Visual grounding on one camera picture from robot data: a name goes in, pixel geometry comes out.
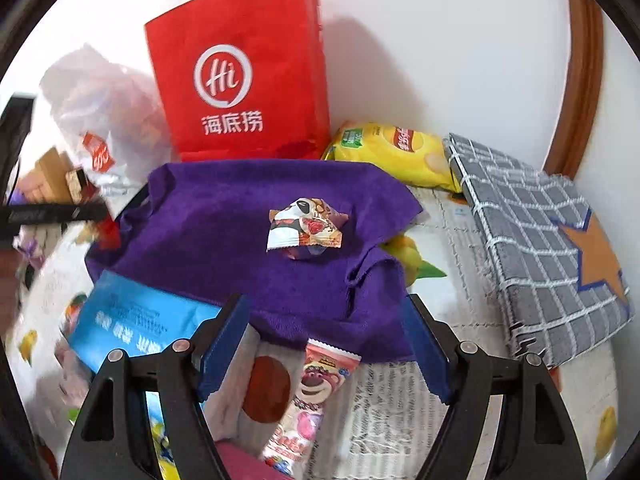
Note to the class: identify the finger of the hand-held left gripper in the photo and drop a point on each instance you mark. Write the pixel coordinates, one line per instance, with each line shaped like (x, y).
(55, 213)

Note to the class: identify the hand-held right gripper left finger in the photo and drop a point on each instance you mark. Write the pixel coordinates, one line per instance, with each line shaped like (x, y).
(225, 350)

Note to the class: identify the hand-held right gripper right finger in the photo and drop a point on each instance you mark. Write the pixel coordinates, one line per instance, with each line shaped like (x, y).
(425, 347)

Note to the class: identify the pink bear print snack packet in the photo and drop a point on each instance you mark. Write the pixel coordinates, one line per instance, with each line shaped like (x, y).
(320, 380)

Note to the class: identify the brown printed box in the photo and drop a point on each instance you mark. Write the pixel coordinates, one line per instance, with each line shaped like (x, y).
(75, 184)

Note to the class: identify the wooden board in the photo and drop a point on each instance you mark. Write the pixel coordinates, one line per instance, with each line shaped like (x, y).
(50, 162)

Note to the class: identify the white red dot snack packet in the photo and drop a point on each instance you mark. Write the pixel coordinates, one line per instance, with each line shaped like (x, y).
(270, 390)

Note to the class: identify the fruit printed tablecloth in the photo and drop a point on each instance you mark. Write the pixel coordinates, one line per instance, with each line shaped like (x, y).
(465, 270)

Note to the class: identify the white plastic bag red logo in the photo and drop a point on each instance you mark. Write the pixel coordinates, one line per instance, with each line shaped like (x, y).
(100, 90)

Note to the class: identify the blue tissue pack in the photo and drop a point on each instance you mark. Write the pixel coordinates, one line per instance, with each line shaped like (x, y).
(130, 315)

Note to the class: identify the blue yellow snack packet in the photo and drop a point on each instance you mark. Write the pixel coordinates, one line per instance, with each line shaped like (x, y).
(165, 440)

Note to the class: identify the magenta snack packet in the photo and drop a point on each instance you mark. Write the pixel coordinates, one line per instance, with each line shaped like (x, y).
(235, 462)

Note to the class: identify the purple towel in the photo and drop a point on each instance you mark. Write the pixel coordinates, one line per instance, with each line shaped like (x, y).
(210, 220)

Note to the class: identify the grey checked cloth bag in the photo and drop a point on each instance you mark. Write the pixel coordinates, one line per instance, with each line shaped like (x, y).
(525, 240)

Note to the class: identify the white panda print snack packet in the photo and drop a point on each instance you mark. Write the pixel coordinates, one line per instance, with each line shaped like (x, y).
(305, 225)

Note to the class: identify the yellow chips bag green label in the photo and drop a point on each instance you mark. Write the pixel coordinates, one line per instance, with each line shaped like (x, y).
(400, 152)

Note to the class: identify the red paper bag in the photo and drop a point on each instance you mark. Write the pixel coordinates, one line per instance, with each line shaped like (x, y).
(235, 35)

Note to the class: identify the brown wooden frame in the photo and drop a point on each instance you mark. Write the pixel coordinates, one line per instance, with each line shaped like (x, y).
(580, 85)

